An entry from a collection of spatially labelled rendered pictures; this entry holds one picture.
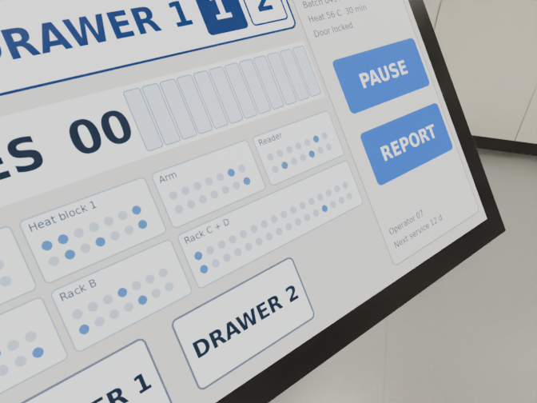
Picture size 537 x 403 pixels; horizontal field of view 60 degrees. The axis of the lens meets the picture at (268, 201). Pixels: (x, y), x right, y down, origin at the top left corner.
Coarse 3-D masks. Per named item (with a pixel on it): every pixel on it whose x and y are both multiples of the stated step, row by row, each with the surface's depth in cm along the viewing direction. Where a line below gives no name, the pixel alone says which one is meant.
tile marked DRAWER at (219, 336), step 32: (288, 256) 32; (256, 288) 31; (288, 288) 32; (192, 320) 28; (224, 320) 29; (256, 320) 30; (288, 320) 31; (192, 352) 28; (224, 352) 29; (256, 352) 30
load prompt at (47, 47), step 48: (0, 0) 25; (48, 0) 26; (96, 0) 28; (144, 0) 29; (192, 0) 31; (240, 0) 33; (0, 48) 25; (48, 48) 26; (96, 48) 27; (144, 48) 29; (192, 48) 30; (0, 96) 25
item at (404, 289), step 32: (416, 0) 42; (448, 96) 42; (480, 160) 44; (480, 192) 43; (480, 224) 42; (448, 256) 40; (384, 288) 36; (416, 288) 38; (352, 320) 34; (320, 352) 32; (256, 384) 30; (288, 384) 31
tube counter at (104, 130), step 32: (224, 64) 31; (256, 64) 33; (288, 64) 34; (96, 96) 27; (128, 96) 28; (160, 96) 29; (192, 96) 30; (224, 96) 31; (256, 96) 32; (288, 96) 34; (320, 96) 35; (64, 128) 26; (96, 128) 27; (128, 128) 28; (160, 128) 29; (192, 128) 30; (224, 128) 31; (96, 160) 27; (128, 160) 27
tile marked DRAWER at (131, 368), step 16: (144, 336) 27; (112, 352) 26; (128, 352) 26; (144, 352) 27; (96, 368) 25; (112, 368) 26; (128, 368) 26; (144, 368) 26; (64, 384) 24; (80, 384) 25; (96, 384) 25; (112, 384) 26; (128, 384) 26; (144, 384) 26; (160, 384) 27; (32, 400) 24; (48, 400) 24; (64, 400) 24; (80, 400) 25; (96, 400) 25; (112, 400) 25; (128, 400) 26; (144, 400) 26; (160, 400) 27
